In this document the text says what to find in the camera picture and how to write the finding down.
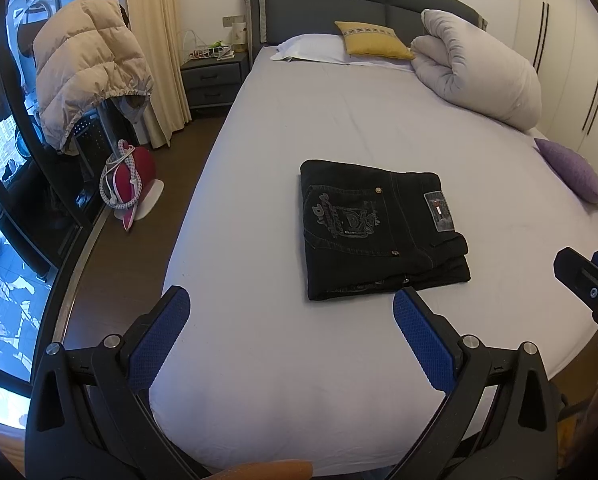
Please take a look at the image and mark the white rolled duvet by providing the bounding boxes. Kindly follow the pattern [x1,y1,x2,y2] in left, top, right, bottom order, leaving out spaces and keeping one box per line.
[410,8,544,131]

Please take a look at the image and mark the grey padded headboard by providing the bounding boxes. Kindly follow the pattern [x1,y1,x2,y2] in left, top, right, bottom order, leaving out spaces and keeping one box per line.
[242,0,490,61]

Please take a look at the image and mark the grey garment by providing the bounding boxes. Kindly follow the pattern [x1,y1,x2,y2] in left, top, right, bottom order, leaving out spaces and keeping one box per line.
[110,91,152,126]

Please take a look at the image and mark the white pillow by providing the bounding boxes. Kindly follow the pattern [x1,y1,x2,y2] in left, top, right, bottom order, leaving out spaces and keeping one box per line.
[270,34,415,73]

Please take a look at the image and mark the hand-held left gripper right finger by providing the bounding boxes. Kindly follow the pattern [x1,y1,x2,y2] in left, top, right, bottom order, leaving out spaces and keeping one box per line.
[383,286,567,480]

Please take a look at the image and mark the black perforated chair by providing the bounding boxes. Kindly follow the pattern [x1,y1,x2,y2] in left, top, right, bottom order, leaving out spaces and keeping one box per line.
[54,110,152,206]

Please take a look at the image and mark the purple pillow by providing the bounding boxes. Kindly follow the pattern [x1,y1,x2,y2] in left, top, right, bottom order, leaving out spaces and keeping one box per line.
[534,137,598,206]

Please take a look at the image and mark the beige down jacket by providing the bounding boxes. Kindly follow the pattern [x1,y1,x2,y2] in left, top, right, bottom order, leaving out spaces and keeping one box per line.
[31,0,155,153]

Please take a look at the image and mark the grey nightstand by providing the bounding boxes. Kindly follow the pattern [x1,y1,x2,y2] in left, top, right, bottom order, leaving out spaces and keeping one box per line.
[180,52,252,109]

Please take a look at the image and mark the yellow cushion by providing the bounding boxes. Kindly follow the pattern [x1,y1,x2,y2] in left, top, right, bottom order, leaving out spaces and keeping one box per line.
[334,21,416,61]

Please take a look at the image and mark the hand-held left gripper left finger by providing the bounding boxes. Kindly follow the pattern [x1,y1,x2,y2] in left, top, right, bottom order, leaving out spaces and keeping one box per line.
[24,285,215,480]

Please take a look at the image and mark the red rounded appliance with cord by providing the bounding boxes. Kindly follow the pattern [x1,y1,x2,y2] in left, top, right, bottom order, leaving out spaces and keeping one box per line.
[99,139,158,233]

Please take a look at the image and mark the cream curtain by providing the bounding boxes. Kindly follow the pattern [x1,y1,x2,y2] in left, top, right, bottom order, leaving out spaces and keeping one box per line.
[124,0,195,148]

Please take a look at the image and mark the black denim pants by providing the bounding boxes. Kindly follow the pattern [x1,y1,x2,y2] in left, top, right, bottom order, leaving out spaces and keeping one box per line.
[299,159,472,303]

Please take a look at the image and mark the white wardrobe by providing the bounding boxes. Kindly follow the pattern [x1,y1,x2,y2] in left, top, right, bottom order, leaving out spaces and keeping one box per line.
[512,0,598,201]

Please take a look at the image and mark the bed with white sheet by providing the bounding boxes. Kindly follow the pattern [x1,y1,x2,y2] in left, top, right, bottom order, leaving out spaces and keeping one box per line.
[146,42,598,467]

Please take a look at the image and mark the white wire rack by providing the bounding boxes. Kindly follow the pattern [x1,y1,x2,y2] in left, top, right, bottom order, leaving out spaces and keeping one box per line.
[181,30,235,61]

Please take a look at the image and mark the glass balcony door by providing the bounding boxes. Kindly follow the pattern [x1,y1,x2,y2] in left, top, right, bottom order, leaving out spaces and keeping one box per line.
[0,0,104,431]

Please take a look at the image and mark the beige box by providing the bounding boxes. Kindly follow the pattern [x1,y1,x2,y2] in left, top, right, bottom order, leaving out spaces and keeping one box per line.
[231,20,250,53]

